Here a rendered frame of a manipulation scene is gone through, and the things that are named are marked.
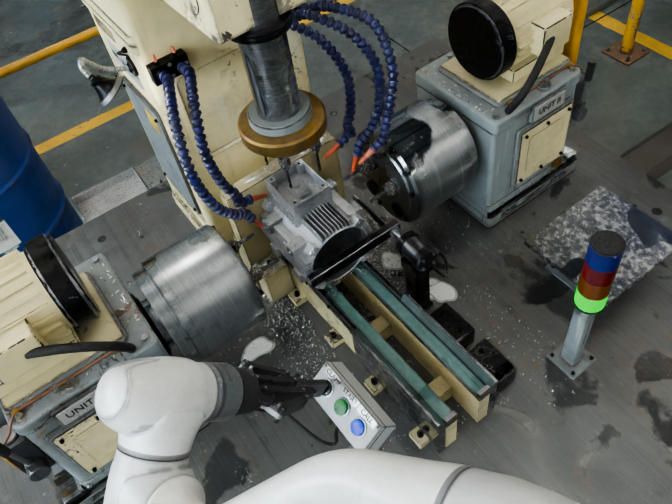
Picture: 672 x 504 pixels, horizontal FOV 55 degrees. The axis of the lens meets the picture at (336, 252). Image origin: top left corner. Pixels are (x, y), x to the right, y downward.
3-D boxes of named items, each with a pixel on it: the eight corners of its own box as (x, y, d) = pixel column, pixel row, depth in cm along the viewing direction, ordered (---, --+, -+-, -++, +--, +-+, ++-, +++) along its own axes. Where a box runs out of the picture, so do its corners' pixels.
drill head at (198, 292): (105, 344, 151) (57, 282, 132) (238, 262, 162) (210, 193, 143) (150, 423, 137) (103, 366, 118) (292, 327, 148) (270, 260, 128)
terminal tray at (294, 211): (269, 201, 152) (263, 179, 146) (306, 179, 155) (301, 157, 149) (297, 230, 145) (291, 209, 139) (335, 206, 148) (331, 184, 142)
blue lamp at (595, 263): (578, 259, 120) (582, 243, 116) (600, 242, 121) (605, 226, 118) (604, 278, 116) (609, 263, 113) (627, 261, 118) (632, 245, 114)
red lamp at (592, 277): (574, 273, 123) (578, 259, 120) (595, 257, 125) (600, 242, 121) (599, 293, 120) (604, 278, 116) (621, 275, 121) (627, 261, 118)
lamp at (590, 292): (570, 287, 126) (574, 273, 123) (591, 271, 128) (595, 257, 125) (595, 306, 123) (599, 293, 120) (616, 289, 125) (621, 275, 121)
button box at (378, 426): (322, 387, 128) (304, 388, 123) (341, 360, 126) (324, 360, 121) (375, 453, 118) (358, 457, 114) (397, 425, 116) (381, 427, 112)
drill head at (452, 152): (333, 203, 171) (320, 130, 151) (450, 130, 182) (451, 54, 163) (393, 259, 156) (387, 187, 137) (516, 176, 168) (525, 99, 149)
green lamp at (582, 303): (567, 300, 130) (570, 287, 126) (587, 284, 132) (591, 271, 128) (591, 319, 127) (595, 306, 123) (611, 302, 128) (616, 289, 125)
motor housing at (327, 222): (268, 251, 162) (251, 199, 148) (329, 213, 168) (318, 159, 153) (312, 301, 151) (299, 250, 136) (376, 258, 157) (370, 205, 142)
